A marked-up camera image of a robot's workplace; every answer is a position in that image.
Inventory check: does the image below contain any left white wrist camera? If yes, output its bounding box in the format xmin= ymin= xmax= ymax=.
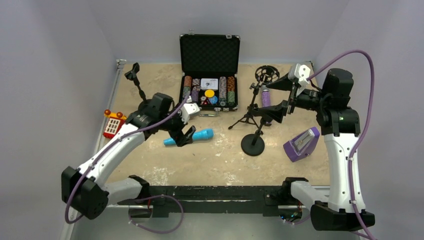
xmin=180 ymin=103 xmax=200 ymax=124

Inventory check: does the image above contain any white card deck box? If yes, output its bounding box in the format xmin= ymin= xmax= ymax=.
xmin=200 ymin=78 xmax=219 ymax=91

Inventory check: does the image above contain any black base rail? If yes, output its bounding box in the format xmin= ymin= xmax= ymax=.
xmin=116 ymin=175 xmax=312 ymax=220

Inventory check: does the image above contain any blue poker chip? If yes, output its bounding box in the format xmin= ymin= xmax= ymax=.
xmin=208 ymin=96 xmax=219 ymax=105

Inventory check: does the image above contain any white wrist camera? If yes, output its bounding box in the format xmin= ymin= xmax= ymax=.
xmin=287 ymin=63 xmax=311 ymax=88
xmin=180 ymin=103 xmax=200 ymax=124

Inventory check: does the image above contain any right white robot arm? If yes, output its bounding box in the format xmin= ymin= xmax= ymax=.
xmin=252 ymin=68 xmax=375 ymax=232

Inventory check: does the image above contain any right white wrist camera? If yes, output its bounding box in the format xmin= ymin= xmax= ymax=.
xmin=287 ymin=63 xmax=311 ymax=88

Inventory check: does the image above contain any black tripod shock-mount stand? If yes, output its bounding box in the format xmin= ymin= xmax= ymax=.
xmin=228 ymin=65 xmax=280 ymax=130

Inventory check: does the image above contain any purple glitter microphone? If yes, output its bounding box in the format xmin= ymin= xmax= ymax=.
xmin=261 ymin=85 xmax=271 ymax=107

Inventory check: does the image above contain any black round-base mic stand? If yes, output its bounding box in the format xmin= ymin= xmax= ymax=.
xmin=241 ymin=106 xmax=273 ymax=157

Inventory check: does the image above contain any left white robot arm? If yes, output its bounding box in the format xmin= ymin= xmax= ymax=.
xmin=61 ymin=92 xmax=200 ymax=224

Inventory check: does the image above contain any purple cable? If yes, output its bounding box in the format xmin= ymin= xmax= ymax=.
xmin=308 ymin=49 xmax=379 ymax=240
xmin=64 ymin=96 xmax=193 ymax=225

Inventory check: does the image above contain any red yellow toy block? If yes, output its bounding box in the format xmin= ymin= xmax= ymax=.
xmin=102 ymin=109 xmax=127 ymax=139

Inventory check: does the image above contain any blue microphone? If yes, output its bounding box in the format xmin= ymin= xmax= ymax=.
xmin=163 ymin=128 xmax=214 ymax=146

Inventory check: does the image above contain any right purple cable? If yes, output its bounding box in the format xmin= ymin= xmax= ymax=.
xmin=308 ymin=49 xmax=379 ymax=240

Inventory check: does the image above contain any yellow poker chip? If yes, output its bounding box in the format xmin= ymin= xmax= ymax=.
xmin=204 ymin=89 xmax=215 ymax=98

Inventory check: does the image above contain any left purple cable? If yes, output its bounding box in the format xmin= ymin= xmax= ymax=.
xmin=64 ymin=96 xmax=193 ymax=225

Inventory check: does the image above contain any black round-base stand far left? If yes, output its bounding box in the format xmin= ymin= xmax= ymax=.
xmin=124 ymin=62 xmax=151 ymax=110

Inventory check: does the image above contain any black poker chip case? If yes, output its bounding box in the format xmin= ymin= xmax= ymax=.
xmin=178 ymin=33 xmax=241 ymax=112

